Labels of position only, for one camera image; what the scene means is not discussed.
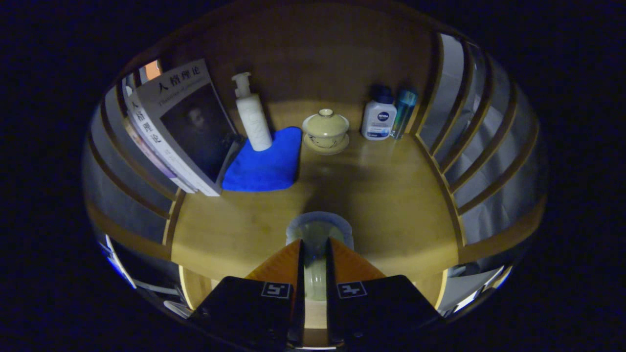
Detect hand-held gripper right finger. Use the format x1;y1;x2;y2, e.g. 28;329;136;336
326;238;446;349

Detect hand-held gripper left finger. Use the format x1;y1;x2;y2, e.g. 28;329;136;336
188;239;305;350

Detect green sponge scrubber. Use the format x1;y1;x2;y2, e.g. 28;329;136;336
285;211;354;301

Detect wooden countertop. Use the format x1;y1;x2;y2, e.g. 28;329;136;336
171;100;460;282

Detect wooden cabinet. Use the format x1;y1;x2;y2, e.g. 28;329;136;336
86;5;548;313

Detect folded blue cloth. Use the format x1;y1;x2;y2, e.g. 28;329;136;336
222;126;303;192

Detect beige lidded tea cup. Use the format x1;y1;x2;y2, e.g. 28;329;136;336
302;109;351;155

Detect white pump bottle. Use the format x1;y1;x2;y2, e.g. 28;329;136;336
231;72;273;152

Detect white bottle with blue cap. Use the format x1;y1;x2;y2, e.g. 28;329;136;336
361;86;398;141

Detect thin purple book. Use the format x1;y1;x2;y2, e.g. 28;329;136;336
122;117;196;194

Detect teal slim bottle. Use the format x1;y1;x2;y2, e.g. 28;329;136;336
390;88;419;140

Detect thick grey portrait book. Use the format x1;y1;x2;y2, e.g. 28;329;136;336
136;59;243;197

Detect thin white book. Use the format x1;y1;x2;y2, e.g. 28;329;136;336
126;90;208;196

